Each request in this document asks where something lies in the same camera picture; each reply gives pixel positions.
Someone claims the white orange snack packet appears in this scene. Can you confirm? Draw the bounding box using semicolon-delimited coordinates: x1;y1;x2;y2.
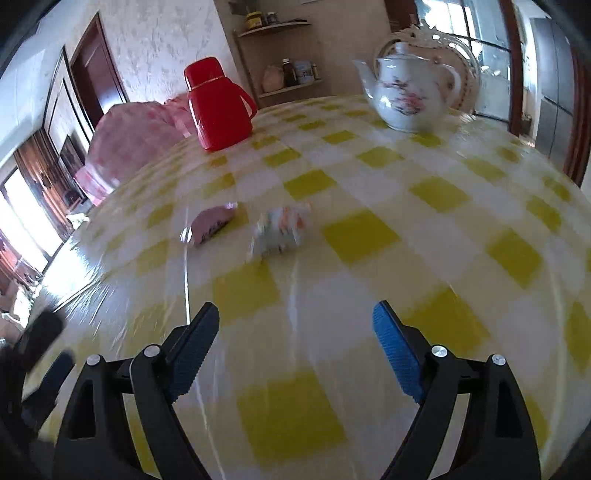
249;203;311;259

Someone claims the red thermos jug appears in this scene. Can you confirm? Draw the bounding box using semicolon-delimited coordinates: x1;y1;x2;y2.
184;57;259;152

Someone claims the corner wooden shelf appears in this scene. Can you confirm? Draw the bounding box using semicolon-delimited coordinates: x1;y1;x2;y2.
229;1;328;108

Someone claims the white floral teapot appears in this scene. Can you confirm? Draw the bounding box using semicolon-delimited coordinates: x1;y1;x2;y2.
353;42;463;133

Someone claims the pink snack packet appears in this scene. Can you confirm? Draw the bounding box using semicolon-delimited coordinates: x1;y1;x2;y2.
179;202;238;246

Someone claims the pink checkered covered chair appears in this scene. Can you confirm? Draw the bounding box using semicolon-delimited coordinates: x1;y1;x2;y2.
75;93;197;206

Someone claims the yellow checkered tablecloth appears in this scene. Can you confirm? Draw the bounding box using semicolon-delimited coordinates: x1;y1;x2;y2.
34;96;590;479

